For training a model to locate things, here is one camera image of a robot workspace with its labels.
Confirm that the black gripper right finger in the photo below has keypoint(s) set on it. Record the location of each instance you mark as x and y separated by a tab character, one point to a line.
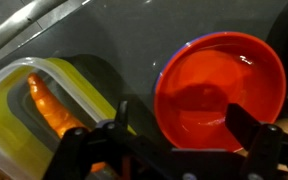
242	125

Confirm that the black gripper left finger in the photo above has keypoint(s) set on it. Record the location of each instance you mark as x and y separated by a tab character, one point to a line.
121	116

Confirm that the red and blue bowl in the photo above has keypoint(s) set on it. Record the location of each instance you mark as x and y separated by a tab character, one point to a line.
204	76

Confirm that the brown toy potato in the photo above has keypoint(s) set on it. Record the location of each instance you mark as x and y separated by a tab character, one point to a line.
283	124

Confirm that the orange toy carrot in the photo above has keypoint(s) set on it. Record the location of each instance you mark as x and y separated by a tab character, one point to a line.
58	117

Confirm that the yellow plastic container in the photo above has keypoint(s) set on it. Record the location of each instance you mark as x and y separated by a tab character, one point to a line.
26	141

